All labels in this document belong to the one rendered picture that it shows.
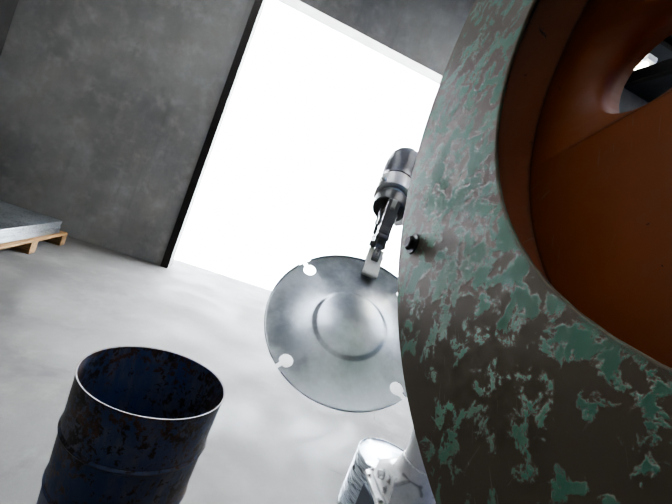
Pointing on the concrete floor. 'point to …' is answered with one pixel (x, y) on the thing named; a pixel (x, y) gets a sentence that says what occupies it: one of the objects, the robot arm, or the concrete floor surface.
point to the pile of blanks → (353, 480)
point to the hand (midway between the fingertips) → (372, 264)
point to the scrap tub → (131, 428)
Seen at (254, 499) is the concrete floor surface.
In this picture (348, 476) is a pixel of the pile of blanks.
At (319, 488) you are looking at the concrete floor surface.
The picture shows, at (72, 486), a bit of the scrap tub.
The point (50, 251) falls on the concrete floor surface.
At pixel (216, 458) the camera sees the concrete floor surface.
